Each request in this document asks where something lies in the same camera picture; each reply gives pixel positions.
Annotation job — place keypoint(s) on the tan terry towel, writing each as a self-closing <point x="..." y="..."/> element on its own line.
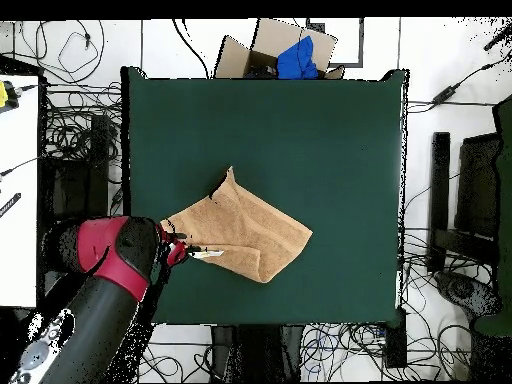
<point x="248" y="232"/>

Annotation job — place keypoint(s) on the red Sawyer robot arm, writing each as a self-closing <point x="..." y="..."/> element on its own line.
<point x="100" y="304"/>

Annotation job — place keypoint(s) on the black equipment rack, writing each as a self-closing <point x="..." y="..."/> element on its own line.
<point x="98" y="160"/>

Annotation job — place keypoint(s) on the dark green table cloth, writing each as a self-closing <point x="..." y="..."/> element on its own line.
<point x="180" y="120"/>

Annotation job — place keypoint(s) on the white table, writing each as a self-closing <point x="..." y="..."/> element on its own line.
<point x="18" y="200"/>

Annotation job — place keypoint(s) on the black strip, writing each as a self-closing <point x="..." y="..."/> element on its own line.
<point x="10" y="204"/>

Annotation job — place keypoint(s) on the blue cloth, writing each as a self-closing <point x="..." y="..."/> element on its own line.
<point x="296" y="60"/>

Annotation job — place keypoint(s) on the cardboard box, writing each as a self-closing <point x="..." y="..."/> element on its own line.
<point x="276" y="36"/>

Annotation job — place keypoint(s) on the black box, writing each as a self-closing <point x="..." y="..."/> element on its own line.
<point x="396" y="344"/>

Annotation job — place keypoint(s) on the yellow and black tool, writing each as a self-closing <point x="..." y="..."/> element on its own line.
<point x="3" y="94"/>

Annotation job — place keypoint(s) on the black upright bar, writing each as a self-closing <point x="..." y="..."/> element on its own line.
<point x="440" y="180"/>

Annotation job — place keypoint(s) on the grey stand base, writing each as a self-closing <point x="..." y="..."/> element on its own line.
<point x="464" y="290"/>

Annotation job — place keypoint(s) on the black panel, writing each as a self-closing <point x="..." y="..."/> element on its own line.
<point x="478" y="180"/>

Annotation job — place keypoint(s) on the black power adapter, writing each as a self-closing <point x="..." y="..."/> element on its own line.
<point x="444" y="95"/>

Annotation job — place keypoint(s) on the green covered object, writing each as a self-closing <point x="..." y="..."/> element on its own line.
<point x="504" y="180"/>

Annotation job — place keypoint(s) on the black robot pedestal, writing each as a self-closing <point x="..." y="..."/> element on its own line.
<point x="256" y="352"/>

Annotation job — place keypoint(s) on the black square frame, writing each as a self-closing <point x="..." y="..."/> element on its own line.
<point x="360" y="44"/>

